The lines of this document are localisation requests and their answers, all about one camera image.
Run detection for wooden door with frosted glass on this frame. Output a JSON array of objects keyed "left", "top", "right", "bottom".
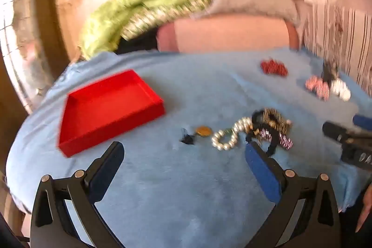
[{"left": 0, "top": 0, "right": 76, "bottom": 121}]

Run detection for black hair clip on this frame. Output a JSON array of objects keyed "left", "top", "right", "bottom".
[{"left": 321, "top": 62, "right": 339, "bottom": 83}]

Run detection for gold and black bangles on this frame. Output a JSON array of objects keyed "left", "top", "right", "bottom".
[{"left": 251, "top": 108, "right": 292, "bottom": 132}]

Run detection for pink and black striped bangles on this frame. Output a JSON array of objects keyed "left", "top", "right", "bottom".
[{"left": 256, "top": 129, "right": 293, "bottom": 150}]

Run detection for red tray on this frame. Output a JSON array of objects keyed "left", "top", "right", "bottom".
[{"left": 58, "top": 69, "right": 166, "bottom": 158}]

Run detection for pink pillow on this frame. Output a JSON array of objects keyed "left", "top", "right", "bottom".
[{"left": 157, "top": 14, "right": 300, "bottom": 54}]

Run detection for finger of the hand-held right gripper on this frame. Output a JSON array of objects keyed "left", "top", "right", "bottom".
[
  {"left": 352, "top": 114, "right": 372, "bottom": 131},
  {"left": 322, "top": 121, "right": 372, "bottom": 147}
]

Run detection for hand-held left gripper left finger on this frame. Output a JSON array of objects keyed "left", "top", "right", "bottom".
[{"left": 30, "top": 141, "right": 125, "bottom": 248}]

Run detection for black tassel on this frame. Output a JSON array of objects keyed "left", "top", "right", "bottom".
[{"left": 179, "top": 128, "right": 196, "bottom": 145}]

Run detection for light blue blanket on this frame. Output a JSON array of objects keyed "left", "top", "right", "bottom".
[{"left": 6, "top": 46, "right": 372, "bottom": 248}]

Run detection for black band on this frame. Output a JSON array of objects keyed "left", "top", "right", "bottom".
[{"left": 246, "top": 132, "right": 280, "bottom": 157}]

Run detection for pearl bracelet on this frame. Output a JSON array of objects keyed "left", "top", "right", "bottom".
[{"left": 212, "top": 117, "right": 253, "bottom": 151}]

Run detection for person's right hand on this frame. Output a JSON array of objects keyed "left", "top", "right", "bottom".
[{"left": 356, "top": 187, "right": 372, "bottom": 234}]

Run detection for small gold pendant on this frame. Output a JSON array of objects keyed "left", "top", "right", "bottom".
[{"left": 195, "top": 126, "right": 212, "bottom": 137}]

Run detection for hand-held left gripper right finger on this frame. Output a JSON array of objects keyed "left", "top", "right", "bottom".
[{"left": 245, "top": 142, "right": 342, "bottom": 248}]

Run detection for green floral quilt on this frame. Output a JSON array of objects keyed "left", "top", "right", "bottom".
[{"left": 78, "top": 0, "right": 218, "bottom": 61}]

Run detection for red and white bangle set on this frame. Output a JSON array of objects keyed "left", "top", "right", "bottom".
[{"left": 305, "top": 76, "right": 330, "bottom": 99}]

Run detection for white black-striped cloth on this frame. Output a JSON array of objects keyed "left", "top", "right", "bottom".
[{"left": 302, "top": 0, "right": 372, "bottom": 86}]

